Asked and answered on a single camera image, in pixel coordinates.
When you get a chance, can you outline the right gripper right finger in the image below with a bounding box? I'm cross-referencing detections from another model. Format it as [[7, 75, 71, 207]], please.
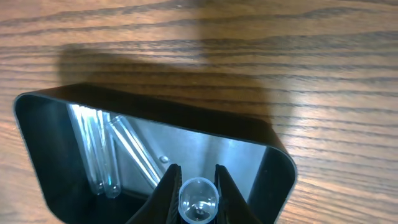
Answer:
[[214, 164, 264, 224]]

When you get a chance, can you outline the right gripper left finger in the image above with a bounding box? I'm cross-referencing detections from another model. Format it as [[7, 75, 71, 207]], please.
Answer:
[[124, 164, 183, 224]]

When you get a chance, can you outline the black tray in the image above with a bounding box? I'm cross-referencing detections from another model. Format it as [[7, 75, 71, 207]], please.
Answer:
[[12, 82, 298, 224]]

